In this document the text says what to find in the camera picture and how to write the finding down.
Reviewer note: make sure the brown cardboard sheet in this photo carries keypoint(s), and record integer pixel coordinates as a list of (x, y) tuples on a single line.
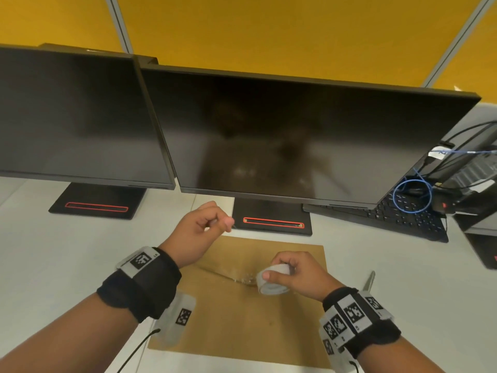
[(240, 322)]

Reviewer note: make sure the gray partition post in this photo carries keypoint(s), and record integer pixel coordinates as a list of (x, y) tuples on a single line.
[(120, 23), (454, 38)]

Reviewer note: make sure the white wrist camera with marker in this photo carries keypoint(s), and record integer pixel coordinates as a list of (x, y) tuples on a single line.
[(176, 320)]

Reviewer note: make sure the black wristband with marker tags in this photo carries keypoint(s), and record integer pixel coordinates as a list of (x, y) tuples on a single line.
[(361, 322), (147, 283)]

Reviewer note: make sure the person's left hand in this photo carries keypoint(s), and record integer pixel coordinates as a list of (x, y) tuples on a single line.
[(186, 236)]

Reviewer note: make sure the wide black computer monitor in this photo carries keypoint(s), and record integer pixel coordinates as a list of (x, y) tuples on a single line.
[(295, 139)]

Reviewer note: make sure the metal scissors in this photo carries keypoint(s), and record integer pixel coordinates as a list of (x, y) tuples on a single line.
[(371, 281)]

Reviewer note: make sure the black monitor stand base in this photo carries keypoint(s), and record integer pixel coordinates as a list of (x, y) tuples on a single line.
[(97, 203), (271, 217), (479, 240)]

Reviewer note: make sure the clear tape roll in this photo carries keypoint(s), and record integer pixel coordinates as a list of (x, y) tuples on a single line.
[(268, 289)]

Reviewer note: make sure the black keyboard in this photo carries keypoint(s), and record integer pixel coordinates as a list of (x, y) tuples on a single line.
[(403, 221)]

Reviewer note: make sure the person's left thumb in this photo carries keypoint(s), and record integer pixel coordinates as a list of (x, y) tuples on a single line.
[(223, 224)]

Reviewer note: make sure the person's left forearm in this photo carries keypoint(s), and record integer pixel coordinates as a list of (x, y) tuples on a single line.
[(66, 337)]

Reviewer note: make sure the person's right thumb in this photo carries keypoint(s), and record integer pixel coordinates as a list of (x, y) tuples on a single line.
[(268, 275)]

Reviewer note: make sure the black docking device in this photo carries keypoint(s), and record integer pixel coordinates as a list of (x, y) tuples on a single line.
[(471, 170)]

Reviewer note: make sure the person's right forearm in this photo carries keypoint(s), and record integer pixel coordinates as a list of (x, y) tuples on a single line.
[(392, 357)]

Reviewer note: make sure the person's right hand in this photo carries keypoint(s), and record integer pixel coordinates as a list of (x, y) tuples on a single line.
[(310, 277)]

